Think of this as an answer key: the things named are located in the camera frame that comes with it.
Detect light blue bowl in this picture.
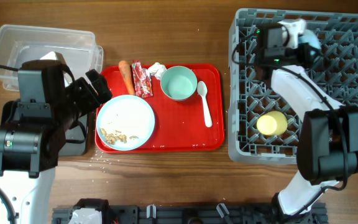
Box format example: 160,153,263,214
298,29,321,51

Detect yellow cup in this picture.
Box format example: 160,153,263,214
257,111,288,136

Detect green bowl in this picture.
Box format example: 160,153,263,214
160,65,198,101

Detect white plastic spoon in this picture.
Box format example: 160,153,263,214
196,81,213,128

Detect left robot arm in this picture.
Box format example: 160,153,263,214
0,60,112,223

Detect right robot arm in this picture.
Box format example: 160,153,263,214
232,19,358,222

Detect grey-blue dishwasher rack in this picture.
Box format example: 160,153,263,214
228,8,358,165

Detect black tray bin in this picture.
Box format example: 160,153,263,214
1,101,89,156

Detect orange carrot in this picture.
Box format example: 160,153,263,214
118,60,135,95

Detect food scraps on plate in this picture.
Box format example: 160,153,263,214
99,128,139,145

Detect light blue plate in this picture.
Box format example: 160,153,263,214
96,95,155,152

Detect red snack wrapper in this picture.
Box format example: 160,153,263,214
132,60,154,98

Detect crumpled white tissue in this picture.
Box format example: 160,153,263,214
147,62,167,80

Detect clear plastic bin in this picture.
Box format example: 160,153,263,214
0,24,104,79

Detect red plastic tray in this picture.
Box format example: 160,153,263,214
94,63,226,154

